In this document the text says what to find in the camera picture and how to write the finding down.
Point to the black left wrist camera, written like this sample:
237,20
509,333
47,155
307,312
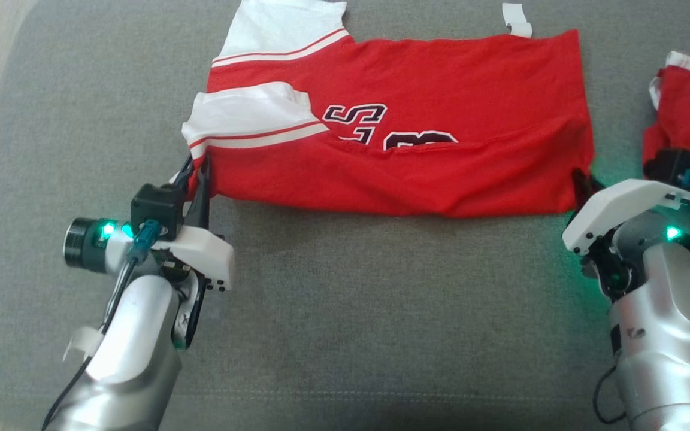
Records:
153,209

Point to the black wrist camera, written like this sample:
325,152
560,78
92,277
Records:
153,209
674,164

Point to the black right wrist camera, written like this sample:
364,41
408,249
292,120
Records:
674,164

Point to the red white sports jersey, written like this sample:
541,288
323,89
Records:
441,167

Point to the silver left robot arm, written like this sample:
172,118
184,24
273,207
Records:
135,347

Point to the grey fabric ottoman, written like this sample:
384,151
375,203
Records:
381,311

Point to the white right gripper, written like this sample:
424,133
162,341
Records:
620,206

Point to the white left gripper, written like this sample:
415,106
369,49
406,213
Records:
204,254

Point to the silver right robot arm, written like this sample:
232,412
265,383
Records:
674,323

